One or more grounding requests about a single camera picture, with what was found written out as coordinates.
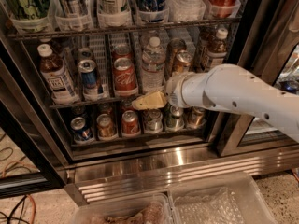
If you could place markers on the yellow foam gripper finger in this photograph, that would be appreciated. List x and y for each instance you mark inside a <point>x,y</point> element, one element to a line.
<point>151,100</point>

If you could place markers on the clear water bottle white cap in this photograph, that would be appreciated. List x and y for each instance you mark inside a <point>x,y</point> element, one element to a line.
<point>153,64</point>

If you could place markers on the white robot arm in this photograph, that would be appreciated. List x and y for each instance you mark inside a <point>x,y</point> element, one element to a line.
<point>232,89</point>

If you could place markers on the silver can bottom shelf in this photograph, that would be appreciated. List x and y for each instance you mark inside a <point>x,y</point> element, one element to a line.
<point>153,121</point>

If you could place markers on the silver can shelf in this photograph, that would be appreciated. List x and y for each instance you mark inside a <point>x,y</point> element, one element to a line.
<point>153,121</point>
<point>74,8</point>
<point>85,54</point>

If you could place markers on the green can bottom shelf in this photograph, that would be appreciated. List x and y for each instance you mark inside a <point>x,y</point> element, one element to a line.
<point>174,118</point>

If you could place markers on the red can bottom shelf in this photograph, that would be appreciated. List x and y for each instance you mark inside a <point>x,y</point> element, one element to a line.
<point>129,123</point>

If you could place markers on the gold can front middle shelf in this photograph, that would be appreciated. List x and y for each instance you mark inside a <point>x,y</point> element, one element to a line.
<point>182,62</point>

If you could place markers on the gold can shelf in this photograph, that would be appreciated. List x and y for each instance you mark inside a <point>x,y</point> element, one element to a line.
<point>182,62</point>
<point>174,46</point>

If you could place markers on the gold can rear middle shelf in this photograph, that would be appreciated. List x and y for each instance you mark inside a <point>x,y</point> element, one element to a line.
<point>174,46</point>

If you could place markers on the blue Pepsi can middle shelf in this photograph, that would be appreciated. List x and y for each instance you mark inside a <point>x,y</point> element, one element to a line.
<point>91,81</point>

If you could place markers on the blue pepsi can shelf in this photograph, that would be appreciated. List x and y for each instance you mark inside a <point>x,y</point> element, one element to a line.
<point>81,130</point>
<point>91,81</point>

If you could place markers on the tea bottle right white cap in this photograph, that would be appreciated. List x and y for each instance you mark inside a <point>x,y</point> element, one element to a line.
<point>216,50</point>

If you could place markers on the tea bottle white cap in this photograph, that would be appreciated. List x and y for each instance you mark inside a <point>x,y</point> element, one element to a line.
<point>53,69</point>
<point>216,50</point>

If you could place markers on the blue Pepsi can bottom shelf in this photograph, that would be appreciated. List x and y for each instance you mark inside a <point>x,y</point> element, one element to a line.
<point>81,130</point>

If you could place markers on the silver can rear middle shelf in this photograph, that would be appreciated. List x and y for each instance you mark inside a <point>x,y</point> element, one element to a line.
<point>85,54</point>

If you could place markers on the steel fridge bottom grille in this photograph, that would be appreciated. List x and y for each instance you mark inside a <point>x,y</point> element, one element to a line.
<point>159,170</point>

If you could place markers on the clear bottle top shelf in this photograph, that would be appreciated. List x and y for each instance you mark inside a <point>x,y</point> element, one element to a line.
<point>186,10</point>

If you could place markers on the tea bottle left white cap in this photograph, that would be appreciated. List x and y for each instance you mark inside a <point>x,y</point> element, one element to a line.
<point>53,69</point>

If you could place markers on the fridge right glass door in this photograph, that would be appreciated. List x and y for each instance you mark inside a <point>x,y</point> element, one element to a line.
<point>265,39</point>

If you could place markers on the silver can top shelf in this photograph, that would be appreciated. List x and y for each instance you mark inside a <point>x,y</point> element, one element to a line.
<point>74,8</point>

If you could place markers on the fridge left open door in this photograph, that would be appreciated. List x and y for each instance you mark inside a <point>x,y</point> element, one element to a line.
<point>27,122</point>

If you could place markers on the green bottle top shelf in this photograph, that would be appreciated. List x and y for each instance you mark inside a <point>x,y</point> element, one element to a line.
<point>29,9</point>

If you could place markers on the red Coca-Cola can front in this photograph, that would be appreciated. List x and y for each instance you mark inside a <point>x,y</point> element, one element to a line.
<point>125,83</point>

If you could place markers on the red coca-cola can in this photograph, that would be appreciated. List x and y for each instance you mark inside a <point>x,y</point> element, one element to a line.
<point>122,51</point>
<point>125,83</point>

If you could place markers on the gold can bottom right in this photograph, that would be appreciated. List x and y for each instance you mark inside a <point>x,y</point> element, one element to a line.
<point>196,117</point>

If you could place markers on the gold can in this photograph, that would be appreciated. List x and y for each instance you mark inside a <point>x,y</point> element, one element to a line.
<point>196,117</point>
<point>106,127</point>

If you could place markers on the gold can bottom left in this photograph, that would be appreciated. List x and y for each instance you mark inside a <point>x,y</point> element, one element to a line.
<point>106,127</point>

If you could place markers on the red Coca-Cola can rear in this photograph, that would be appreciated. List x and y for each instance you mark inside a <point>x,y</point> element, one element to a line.
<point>122,51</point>

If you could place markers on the clear bin with brown items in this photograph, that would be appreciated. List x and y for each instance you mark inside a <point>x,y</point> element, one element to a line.
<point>138,209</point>

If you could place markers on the clear bin with bubble wrap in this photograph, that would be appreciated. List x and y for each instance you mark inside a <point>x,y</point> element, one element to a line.
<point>225,199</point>

